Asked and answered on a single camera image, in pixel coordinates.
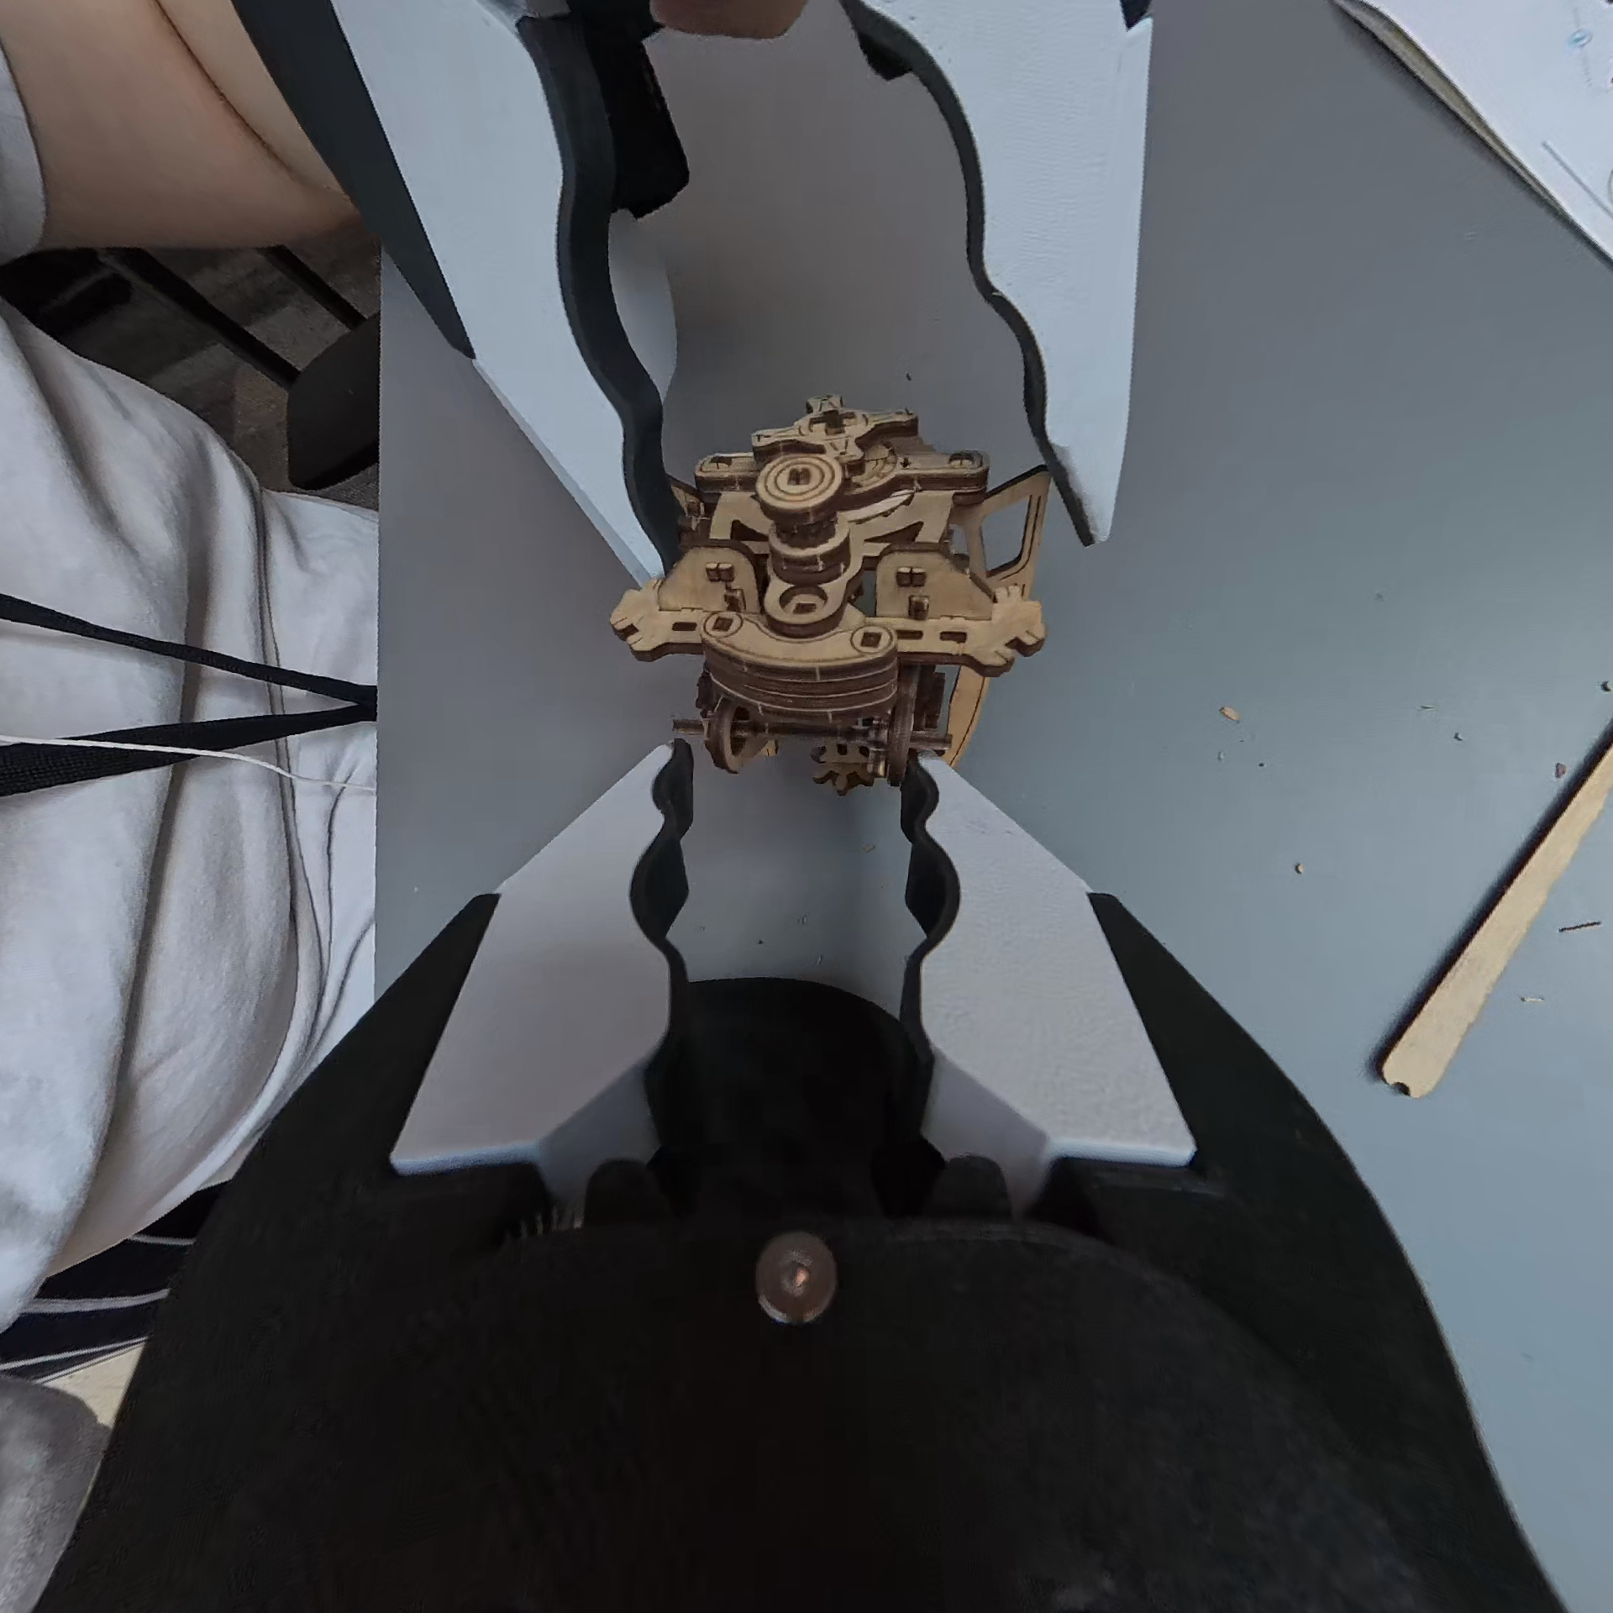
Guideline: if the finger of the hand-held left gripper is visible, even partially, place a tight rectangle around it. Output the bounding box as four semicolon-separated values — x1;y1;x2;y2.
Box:
838;0;1157;549
331;0;694;578

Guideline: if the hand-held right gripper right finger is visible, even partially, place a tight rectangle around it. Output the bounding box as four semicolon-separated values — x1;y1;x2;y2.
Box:
901;757;1199;1198

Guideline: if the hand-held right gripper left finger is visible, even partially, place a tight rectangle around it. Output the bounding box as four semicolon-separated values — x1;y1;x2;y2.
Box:
391;741;698;1193

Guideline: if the wooden mechanical puzzle model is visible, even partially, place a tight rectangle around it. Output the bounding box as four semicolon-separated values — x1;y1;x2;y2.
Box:
612;394;1051;795

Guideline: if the person's left forearm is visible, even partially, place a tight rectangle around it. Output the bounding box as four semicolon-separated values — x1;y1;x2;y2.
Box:
0;0;381;254

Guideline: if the grey desk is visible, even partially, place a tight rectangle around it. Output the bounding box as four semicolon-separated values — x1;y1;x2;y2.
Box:
375;0;1613;1613

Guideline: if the person's left hand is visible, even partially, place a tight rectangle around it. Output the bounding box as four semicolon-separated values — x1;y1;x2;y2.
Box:
654;0;809;40

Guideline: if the black office chair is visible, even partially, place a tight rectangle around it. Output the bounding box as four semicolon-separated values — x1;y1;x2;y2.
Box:
0;246;383;494

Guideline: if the person's white shirt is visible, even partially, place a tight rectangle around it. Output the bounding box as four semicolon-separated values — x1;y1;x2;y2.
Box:
0;302;381;1325

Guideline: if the illustrated instruction booklet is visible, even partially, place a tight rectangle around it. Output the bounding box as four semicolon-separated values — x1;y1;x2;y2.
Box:
1337;0;1613;259

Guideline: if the thin wooden stick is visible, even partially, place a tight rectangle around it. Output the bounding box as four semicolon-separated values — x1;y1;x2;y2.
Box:
1380;743;1613;1100

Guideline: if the thin white cord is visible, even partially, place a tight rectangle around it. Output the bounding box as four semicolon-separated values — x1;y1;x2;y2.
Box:
0;734;381;799

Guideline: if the black lanyard strap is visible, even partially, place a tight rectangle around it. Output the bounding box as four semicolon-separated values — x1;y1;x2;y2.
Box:
0;592;381;799

